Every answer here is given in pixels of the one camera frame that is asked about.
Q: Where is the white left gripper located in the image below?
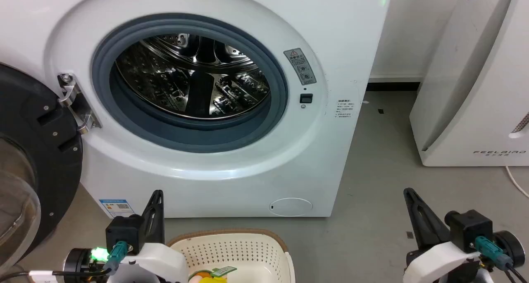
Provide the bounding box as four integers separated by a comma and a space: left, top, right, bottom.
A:
108, 190, 189, 283

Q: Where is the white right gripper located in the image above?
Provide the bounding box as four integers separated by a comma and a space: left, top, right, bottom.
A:
403, 188, 483, 283

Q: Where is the colourful item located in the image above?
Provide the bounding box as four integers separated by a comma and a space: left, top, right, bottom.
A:
189, 266, 238, 283

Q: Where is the black round washer door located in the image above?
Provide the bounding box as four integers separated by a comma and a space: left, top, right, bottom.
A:
0, 63, 83, 272

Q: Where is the stainless steel washing machine drum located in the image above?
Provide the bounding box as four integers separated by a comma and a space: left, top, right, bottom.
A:
115, 33, 271, 121

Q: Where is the blue energy label sticker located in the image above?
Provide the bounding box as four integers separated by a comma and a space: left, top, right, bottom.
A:
99, 199, 135, 218

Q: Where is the grey rubber door gasket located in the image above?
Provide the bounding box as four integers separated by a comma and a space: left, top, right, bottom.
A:
91, 13, 289, 153

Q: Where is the cream perforated laundry basket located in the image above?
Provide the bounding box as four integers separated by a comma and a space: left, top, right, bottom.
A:
167, 229, 296, 283

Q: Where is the oval filter cover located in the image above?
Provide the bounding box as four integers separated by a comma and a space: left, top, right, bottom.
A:
269, 197, 313, 216

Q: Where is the small text instruction sticker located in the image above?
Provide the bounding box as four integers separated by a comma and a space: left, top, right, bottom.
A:
336, 99, 356, 119

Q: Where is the metal door hinge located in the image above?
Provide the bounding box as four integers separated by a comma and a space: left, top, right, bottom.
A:
57, 73, 102, 135

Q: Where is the black skirting board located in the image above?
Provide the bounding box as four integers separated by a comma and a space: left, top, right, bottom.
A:
366, 82, 422, 92

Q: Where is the white Feelbird appliance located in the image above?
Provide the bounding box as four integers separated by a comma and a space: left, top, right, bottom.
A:
409, 0, 529, 167

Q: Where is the grey warning sticker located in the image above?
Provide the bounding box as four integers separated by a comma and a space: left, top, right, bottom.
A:
284, 48, 317, 86

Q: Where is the white front-load washing machine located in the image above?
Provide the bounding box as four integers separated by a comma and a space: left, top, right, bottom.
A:
0, 0, 391, 219

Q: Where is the teal plug left camera cable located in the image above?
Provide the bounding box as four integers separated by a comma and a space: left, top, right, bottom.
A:
102, 240, 128, 276

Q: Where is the teal plug camera cable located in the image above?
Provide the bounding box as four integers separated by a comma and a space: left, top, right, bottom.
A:
102, 240, 128, 276
474, 235, 529, 283

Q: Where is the teal plug right camera cable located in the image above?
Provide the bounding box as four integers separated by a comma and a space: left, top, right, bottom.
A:
474, 235, 529, 283

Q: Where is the white power cable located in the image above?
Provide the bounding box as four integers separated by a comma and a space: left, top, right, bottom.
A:
505, 166, 529, 199

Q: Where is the white plug thin black cable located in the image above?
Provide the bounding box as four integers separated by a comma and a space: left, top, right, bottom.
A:
0, 269, 109, 283

